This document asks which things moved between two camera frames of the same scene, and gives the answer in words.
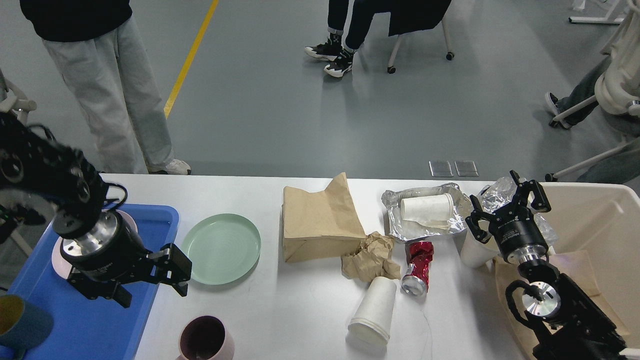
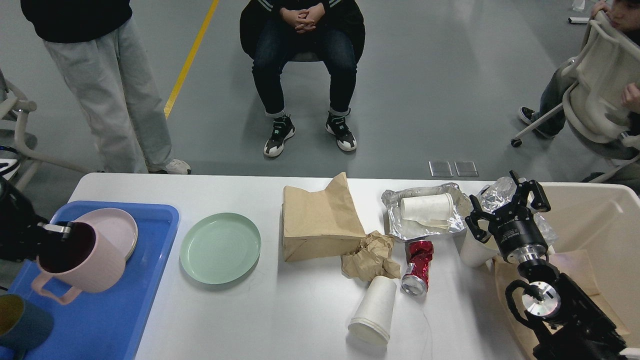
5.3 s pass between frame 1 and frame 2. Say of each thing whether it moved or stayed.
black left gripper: moved
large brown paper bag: stayed
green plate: stayed
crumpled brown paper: stayed
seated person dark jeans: moved
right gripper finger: stayed
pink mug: moved
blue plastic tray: stayed
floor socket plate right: stayed
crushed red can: stayed
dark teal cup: stayed
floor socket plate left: stayed
